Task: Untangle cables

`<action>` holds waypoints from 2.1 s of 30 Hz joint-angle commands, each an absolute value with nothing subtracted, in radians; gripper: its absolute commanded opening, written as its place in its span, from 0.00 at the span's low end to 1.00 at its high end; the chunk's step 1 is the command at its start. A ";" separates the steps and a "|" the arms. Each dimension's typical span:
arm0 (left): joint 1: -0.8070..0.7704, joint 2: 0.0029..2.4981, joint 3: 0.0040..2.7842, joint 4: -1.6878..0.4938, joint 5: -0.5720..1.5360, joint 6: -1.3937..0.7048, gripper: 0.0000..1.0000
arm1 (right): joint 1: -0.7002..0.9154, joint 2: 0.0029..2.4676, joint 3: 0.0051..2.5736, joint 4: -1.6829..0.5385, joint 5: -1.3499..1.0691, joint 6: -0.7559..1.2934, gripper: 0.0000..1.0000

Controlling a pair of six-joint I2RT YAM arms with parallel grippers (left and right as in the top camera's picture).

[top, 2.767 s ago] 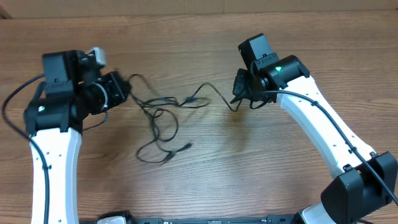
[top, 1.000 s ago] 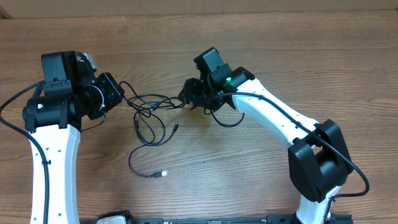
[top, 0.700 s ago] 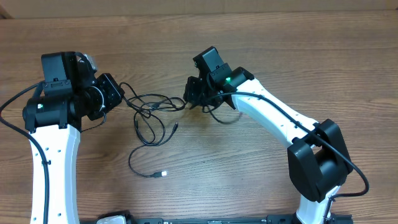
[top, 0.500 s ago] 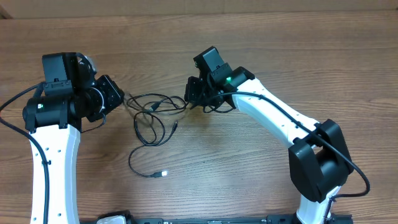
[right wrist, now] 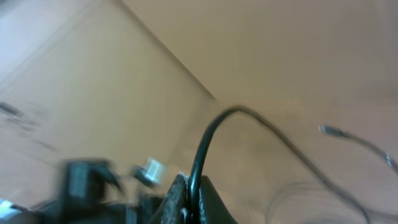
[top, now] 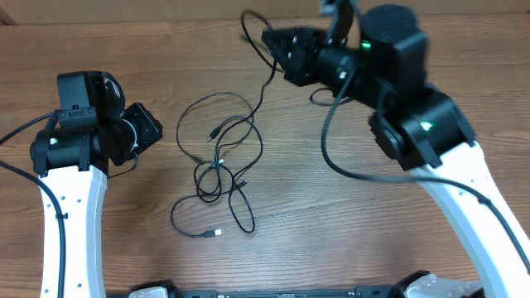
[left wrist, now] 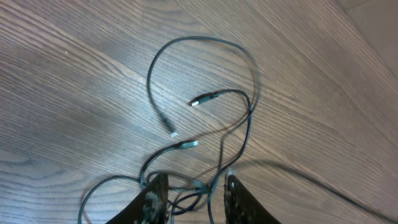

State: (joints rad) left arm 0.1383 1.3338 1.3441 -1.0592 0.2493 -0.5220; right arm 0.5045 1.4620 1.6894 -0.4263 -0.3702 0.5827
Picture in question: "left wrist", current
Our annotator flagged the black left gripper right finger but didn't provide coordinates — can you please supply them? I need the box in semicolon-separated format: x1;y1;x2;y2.
224;170;281;224

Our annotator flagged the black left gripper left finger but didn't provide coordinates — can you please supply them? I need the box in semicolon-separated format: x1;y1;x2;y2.
106;174;169;224

